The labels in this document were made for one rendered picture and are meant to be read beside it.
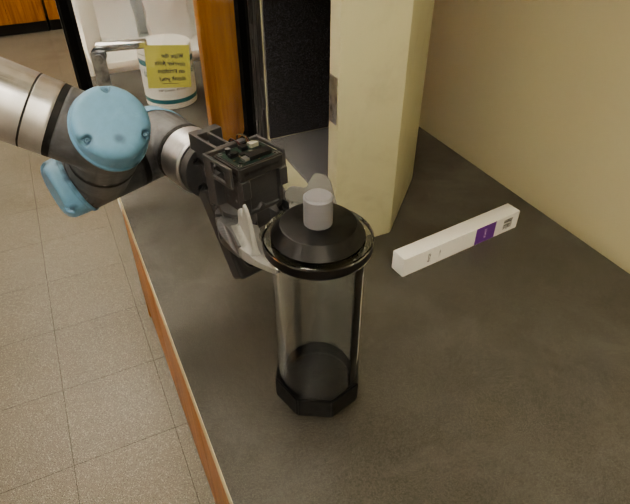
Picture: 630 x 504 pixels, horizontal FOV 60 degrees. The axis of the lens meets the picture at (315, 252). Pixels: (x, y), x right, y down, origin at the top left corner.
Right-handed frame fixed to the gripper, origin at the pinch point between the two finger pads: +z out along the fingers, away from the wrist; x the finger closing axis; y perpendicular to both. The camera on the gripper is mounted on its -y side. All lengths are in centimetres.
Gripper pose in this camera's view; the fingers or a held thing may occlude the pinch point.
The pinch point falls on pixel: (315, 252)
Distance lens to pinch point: 55.0
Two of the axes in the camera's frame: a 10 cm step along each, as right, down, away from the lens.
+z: 6.5, 4.3, -6.3
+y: -0.3, -8.1, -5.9
